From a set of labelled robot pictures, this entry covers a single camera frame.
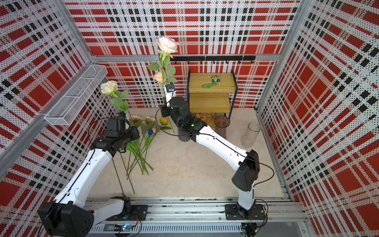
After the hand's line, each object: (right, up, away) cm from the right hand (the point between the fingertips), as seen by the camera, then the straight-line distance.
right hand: (166, 97), depth 69 cm
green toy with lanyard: (+26, +13, +19) cm, 35 cm away
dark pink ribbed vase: (+30, -12, +20) cm, 38 cm away
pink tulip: (-17, -17, +36) cm, 43 cm away
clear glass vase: (+48, -20, +20) cm, 55 cm away
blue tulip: (-18, -19, +32) cm, 42 cm away
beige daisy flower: (-22, -10, +38) cm, 45 cm away
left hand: (-17, -16, +11) cm, 26 cm away
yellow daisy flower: (-9, -12, +38) cm, 41 cm away
